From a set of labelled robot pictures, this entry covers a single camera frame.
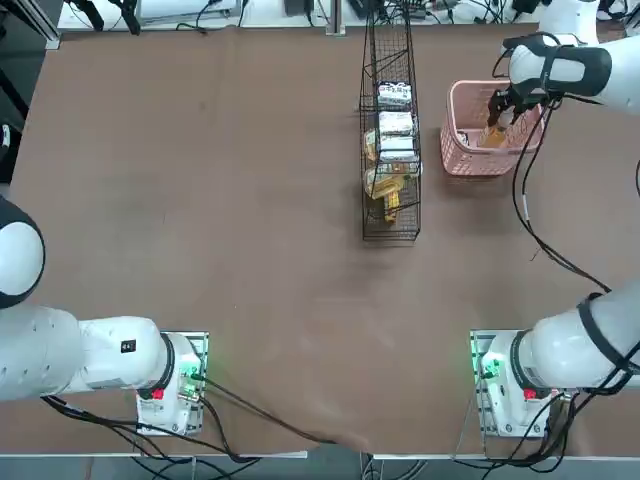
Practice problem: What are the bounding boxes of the black cable on table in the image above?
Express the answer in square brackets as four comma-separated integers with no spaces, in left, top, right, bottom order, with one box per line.
[197,374,374,451]

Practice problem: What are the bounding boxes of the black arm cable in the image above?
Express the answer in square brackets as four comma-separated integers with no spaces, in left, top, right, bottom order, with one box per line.
[39,394,144,432]
[492,32,614,294]

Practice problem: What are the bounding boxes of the white packet dark print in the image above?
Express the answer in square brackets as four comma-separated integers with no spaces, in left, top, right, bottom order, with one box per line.
[376,80,414,109]

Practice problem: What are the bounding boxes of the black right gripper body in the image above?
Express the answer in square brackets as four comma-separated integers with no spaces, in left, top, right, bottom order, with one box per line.
[503,81,547,108]

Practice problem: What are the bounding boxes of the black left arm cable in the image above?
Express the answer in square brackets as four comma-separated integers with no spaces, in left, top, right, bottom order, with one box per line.
[39,394,144,432]

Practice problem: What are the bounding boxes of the white printed snack packet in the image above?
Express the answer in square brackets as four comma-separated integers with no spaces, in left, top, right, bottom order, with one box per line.
[377,135,419,163]
[377,110,417,137]

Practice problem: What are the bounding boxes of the aluminium camera post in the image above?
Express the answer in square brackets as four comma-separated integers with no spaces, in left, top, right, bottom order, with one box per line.
[325,0,347,36]

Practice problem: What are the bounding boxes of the pink plastic basket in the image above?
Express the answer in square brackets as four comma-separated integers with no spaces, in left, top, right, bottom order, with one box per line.
[439,79,547,177]

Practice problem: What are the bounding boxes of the yellow red snack box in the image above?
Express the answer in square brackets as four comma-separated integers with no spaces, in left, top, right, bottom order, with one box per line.
[382,188,403,224]

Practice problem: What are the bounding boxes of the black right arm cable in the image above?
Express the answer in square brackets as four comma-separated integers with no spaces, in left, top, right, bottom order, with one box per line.
[492,32,614,294]

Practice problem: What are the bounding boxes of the black wire shelf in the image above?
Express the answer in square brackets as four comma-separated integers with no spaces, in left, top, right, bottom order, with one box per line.
[358,2,425,243]

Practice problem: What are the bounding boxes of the aluminium frame rail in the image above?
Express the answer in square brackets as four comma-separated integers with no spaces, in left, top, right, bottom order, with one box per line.
[29,0,62,50]

